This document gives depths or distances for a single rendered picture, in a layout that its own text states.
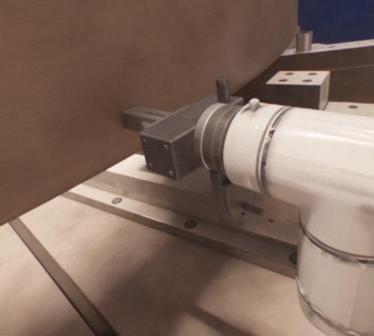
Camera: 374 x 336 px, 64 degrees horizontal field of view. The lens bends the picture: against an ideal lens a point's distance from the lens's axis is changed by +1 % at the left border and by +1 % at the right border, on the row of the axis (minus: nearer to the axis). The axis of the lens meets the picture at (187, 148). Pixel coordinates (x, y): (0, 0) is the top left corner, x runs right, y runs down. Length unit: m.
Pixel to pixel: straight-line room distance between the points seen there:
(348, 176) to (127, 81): 0.31
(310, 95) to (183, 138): 0.49
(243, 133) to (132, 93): 0.22
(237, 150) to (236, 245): 0.71
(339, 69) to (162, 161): 1.59
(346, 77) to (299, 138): 1.61
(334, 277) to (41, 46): 0.36
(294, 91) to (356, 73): 1.13
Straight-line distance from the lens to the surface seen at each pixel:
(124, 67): 0.43
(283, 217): 0.78
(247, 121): 0.28
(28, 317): 1.07
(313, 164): 0.24
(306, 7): 4.92
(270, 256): 0.94
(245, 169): 0.27
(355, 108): 0.82
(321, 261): 0.30
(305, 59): 1.78
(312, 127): 0.26
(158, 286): 0.97
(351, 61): 1.84
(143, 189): 1.16
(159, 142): 0.30
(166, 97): 0.49
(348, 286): 0.31
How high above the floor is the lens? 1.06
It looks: 27 degrees down
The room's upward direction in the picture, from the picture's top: 9 degrees counter-clockwise
